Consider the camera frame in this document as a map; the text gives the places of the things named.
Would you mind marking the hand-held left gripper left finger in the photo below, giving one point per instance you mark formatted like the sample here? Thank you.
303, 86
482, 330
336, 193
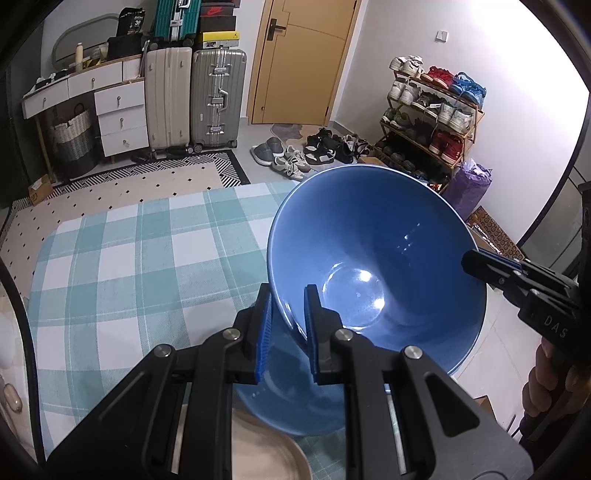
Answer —
264, 332

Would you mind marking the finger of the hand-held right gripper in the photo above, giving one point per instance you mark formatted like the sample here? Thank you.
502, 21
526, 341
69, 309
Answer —
545, 274
485, 270

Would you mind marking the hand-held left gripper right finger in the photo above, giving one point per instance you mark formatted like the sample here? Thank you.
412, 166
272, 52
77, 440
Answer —
310, 332

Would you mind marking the cream ribbed plate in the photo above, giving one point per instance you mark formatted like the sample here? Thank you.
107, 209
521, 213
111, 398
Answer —
258, 452

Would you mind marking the person's right hand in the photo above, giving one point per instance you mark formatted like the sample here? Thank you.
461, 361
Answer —
540, 387

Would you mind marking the brown patterned cardboard box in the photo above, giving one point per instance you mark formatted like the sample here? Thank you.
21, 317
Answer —
496, 233

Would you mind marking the purple bag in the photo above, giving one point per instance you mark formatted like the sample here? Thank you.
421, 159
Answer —
468, 189

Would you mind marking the wooden shoe rack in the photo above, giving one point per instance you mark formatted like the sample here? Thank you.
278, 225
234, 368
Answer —
475, 124

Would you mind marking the collection of sneakers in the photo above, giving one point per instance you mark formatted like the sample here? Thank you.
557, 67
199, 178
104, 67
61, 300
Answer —
438, 106

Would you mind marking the scattered shoes and slippers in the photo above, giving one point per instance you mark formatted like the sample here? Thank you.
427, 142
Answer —
314, 152

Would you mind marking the beige patterned rug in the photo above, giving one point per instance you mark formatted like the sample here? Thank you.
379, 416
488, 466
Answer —
138, 189

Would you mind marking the grey door mat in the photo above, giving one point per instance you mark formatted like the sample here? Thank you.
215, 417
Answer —
286, 131

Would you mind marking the silver suitcase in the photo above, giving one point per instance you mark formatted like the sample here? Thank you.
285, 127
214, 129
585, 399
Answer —
217, 97

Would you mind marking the cream suitcase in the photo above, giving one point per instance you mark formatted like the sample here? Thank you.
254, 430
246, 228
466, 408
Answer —
168, 97

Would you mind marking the small beige case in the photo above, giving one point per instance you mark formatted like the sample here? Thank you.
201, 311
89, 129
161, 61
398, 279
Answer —
13, 399

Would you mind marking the small cardboard box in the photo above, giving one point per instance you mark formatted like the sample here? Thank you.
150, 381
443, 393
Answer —
40, 190

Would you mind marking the woven basket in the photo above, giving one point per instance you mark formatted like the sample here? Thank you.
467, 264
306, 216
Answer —
74, 138

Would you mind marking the white dresser with drawers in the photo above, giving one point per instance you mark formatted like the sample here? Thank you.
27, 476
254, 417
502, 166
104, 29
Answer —
120, 101

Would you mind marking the wooden door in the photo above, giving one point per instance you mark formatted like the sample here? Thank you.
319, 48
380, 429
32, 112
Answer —
300, 60

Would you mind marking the yellow and black box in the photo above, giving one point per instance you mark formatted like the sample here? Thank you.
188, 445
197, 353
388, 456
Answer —
219, 39

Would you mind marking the black bag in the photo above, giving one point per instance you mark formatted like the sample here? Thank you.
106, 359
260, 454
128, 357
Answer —
124, 47

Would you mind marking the teal suitcase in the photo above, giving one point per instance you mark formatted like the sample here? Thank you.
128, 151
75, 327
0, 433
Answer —
178, 21

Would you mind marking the red and black box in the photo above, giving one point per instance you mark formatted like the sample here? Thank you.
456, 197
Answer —
218, 10

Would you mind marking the white bottle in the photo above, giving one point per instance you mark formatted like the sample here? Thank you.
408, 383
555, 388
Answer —
79, 57

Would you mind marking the black packet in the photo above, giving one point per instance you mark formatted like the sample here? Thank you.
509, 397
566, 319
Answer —
130, 22

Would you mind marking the oval mirror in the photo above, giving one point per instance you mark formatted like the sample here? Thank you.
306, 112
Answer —
69, 37

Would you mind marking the white light switch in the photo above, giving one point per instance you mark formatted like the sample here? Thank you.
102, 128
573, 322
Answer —
442, 35

